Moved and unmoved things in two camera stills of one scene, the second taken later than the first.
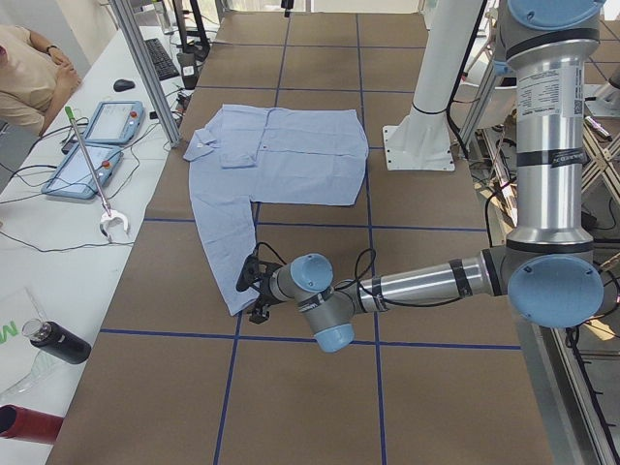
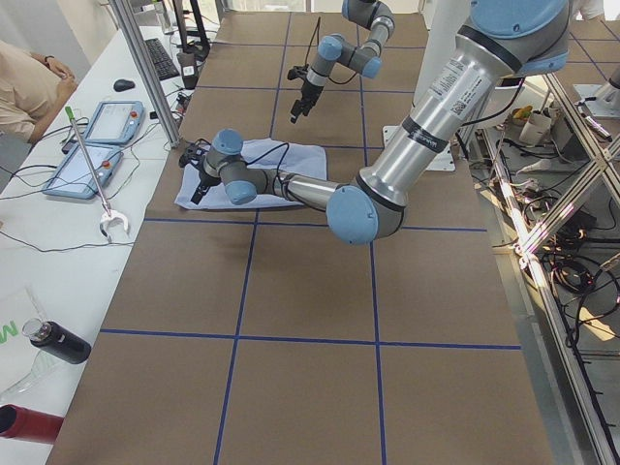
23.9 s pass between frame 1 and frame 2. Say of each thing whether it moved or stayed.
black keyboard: stayed
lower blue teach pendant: stayed
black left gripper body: moved
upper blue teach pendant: stayed
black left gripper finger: moved
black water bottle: stayed
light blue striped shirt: moved
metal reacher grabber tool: stayed
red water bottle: stayed
